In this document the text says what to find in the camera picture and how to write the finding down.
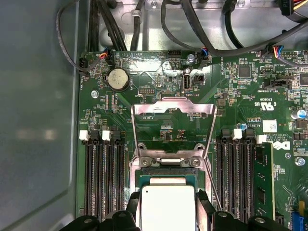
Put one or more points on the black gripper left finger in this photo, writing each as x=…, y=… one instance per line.
x=120, y=221

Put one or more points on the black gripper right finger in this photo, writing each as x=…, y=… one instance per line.
x=223, y=222

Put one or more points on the silver CPU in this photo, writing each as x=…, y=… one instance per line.
x=168, y=207

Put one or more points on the RAM slot with black clips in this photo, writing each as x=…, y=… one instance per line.
x=243, y=180
x=99, y=180
x=221, y=180
x=120, y=180

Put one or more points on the RAM slot with white clips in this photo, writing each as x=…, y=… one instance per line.
x=110, y=180
x=89, y=180
x=232, y=180

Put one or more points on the CPU socket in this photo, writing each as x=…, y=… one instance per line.
x=168, y=171

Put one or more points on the blue expansion slot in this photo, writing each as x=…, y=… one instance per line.
x=297, y=217

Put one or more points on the green RAM stick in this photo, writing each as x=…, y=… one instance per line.
x=263, y=180

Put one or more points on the silver board screw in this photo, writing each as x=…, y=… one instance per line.
x=94, y=93
x=300, y=160

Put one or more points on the white square sticker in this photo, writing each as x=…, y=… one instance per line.
x=269, y=125

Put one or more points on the green motherboard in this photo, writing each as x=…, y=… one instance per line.
x=115, y=113

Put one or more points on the silver capacitor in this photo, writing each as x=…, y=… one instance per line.
x=299, y=114
x=190, y=58

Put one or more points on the round coin battery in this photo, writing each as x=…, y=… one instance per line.
x=118, y=78

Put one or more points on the internal USB port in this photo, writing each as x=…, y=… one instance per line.
x=187, y=81

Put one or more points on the black and silver PC case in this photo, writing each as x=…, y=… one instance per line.
x=36, y=96

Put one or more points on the black square chip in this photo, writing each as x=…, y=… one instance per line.
x=244, y=71

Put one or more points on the black plug connector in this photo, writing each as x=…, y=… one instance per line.
x=287, y=7

